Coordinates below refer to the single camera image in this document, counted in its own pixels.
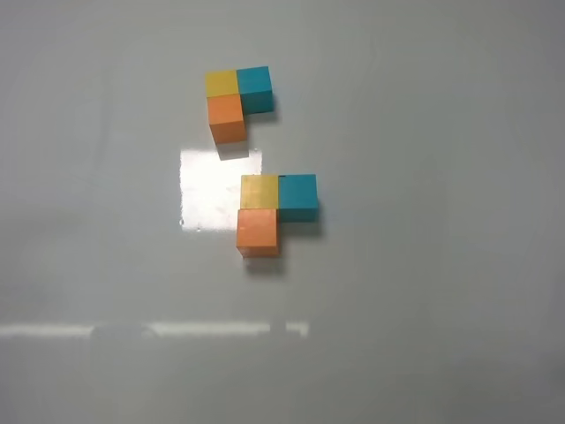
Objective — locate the orange template cube block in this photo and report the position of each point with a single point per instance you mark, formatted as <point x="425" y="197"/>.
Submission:
<point x="226" y="119"/>

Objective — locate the blue template cube block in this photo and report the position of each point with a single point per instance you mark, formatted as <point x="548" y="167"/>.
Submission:
<point x="255" y="89"/>

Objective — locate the yellow template cube block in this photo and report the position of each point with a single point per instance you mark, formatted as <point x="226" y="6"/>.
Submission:
<point x="221" y="83"/>

